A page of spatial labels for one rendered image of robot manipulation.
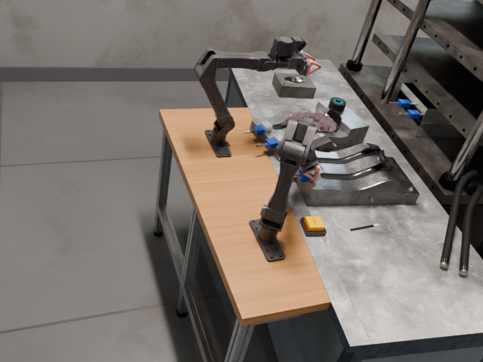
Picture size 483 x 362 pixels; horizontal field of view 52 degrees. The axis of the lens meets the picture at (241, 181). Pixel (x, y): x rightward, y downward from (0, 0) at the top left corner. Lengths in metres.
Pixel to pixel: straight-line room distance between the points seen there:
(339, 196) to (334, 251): 0.27
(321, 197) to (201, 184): 0.48
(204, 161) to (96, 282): 0.91
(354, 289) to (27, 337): 1.46
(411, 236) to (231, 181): 0.75
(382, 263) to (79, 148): 2.24
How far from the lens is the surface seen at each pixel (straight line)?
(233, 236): 1.78
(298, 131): 1.61
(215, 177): 2.01
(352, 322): 1.66
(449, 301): 1.90
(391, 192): 2.12
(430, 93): 2.70
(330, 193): 1.98
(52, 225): 2.92
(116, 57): 4.18
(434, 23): 2.83
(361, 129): 2.42
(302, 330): 2.07
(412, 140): 2.73
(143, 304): 2.55
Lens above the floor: 2.04
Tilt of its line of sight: 38 degrees down
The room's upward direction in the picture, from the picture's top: 13 degrees clockwise
